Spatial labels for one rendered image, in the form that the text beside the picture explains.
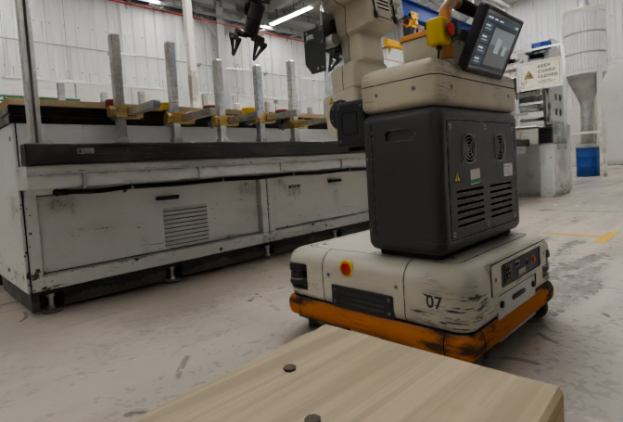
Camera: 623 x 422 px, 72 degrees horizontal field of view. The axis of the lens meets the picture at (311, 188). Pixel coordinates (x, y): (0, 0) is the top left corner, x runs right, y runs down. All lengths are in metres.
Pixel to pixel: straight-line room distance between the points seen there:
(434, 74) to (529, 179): 4.86
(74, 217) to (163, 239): 0.44
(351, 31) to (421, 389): 1.44
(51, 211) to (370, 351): 1.98
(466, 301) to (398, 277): 0.19
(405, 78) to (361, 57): 0.39
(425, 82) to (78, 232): 1.64
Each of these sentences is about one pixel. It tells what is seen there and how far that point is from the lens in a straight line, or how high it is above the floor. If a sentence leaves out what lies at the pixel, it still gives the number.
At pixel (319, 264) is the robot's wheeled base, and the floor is 0.24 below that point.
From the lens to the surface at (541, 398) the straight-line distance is 0.24.
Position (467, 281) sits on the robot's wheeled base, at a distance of 1.13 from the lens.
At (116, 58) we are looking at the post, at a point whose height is 1.05.
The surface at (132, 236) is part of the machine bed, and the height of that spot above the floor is 0.26.
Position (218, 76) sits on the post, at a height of 1.03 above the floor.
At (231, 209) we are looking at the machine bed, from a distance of 2.54.
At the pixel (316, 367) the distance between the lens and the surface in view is 0.25.
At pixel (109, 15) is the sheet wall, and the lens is 10.20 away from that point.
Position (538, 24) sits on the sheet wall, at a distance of 12.82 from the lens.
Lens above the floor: 0.55
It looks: 3 degrees down
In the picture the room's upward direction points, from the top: 4 degrees counter-clockwise
